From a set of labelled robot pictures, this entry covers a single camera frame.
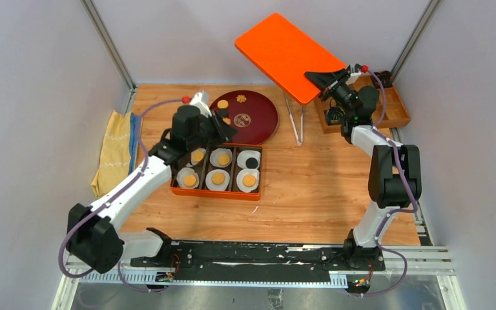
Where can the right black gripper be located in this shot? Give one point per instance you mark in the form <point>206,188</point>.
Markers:
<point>331,81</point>

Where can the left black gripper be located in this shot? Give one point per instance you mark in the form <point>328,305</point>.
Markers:
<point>219,127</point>

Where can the yellow round cookie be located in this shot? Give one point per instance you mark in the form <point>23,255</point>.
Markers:
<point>223,160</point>
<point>249,180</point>
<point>197,156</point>
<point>190,181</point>
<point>218,178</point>

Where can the dark red round plate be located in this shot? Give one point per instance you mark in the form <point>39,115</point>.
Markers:
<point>256,119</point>

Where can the black sandwich cookie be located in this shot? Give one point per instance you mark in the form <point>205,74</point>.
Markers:
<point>252,163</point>

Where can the orange compartment box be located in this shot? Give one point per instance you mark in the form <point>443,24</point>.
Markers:
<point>232,192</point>

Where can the orange box lid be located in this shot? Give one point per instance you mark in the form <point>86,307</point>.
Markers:
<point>284,54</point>

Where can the metal tongs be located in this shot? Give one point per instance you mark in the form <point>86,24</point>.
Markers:
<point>298,129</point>

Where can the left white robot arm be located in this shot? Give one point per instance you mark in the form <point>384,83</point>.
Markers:
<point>93,232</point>

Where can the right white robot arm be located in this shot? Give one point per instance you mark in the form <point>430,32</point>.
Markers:
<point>394,183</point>

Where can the white paper cup top middle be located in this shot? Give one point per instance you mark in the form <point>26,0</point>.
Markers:
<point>216,152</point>

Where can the white paper cup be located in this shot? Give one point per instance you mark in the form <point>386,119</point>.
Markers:
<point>213,187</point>
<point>184,171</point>
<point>190,162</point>
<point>216,152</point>
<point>243,155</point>
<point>240,176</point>

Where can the white paper cup top right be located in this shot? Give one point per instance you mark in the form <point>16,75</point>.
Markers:
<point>243,155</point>

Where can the black paper cup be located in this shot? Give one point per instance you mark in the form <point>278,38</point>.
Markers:
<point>334,116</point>

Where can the wooden compartment organizer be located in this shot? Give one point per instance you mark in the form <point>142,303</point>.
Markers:
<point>396,114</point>

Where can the white paper cup top left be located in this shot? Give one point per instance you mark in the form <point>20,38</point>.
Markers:
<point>190,162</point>

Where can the white paper cup bottom middle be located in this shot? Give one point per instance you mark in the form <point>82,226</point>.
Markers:
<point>213,187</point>

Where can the white paper cup bottom right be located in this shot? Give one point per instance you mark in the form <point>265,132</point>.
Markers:
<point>240,176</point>

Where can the black paper cup corner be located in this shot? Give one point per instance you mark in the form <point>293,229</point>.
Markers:
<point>385,78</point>

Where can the white paper cup bottom left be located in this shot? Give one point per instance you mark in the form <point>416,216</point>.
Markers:
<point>184,171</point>

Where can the blue cloth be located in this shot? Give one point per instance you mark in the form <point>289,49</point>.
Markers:
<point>135,127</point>

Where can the yellow cloth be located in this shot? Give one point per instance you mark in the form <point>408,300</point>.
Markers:
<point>114,158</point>

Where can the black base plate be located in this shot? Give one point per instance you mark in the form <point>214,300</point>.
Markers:
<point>260,262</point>

